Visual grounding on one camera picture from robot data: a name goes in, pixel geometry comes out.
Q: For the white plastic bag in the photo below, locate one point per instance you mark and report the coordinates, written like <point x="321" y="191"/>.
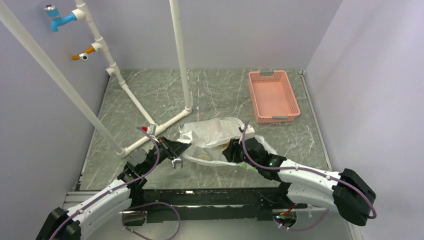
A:
<point x="209" y="139"/>

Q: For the orange plastic faucet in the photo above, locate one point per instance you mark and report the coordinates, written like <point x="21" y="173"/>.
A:
<point x="84" y="55"/>

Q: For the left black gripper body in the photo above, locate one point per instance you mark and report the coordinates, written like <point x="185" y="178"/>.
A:
<point x="164" y="152"/>

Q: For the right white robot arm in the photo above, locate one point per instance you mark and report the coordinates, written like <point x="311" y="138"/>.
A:
<point x="345" y="192"/>

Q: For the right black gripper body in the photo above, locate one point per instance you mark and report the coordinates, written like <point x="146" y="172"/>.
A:
<point x="240" y="155"/>

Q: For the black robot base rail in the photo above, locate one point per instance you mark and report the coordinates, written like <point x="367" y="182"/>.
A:
<point x="198" y="204"/>

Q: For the pink plastic basket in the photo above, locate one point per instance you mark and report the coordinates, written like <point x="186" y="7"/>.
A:
<point x="273" y="98"/>

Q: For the silver open-end wrench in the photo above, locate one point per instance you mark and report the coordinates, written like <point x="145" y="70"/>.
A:
<point x="177" y="162"/>

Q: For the blue plastic faucet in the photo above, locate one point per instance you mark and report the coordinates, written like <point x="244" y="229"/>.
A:
<point x="56" y="19"/>

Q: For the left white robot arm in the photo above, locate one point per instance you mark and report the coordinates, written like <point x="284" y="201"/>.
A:
<point x="124" y="193"/>

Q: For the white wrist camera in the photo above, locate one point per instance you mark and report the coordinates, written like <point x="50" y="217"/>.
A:
<point x="249" y="132"/>
<point x="150" y="129"/>

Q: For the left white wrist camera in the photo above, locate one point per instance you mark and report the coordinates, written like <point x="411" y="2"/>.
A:
<point x="150" y="129"/>

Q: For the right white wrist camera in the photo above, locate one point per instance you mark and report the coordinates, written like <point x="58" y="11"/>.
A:
<point x="249" y="132"/>

